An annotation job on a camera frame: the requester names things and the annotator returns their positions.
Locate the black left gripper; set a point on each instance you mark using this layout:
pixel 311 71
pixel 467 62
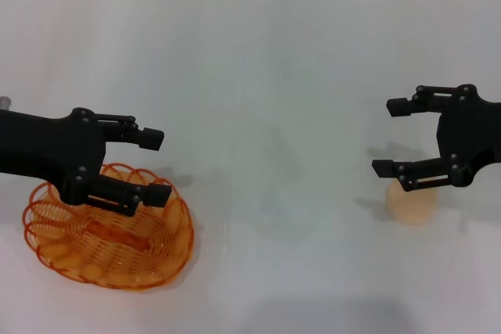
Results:
pixel 43 146

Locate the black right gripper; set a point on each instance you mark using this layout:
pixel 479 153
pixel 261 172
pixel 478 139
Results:
pixel 469 134

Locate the pale round steamed bun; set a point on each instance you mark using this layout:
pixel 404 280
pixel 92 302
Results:
pixel 411 209

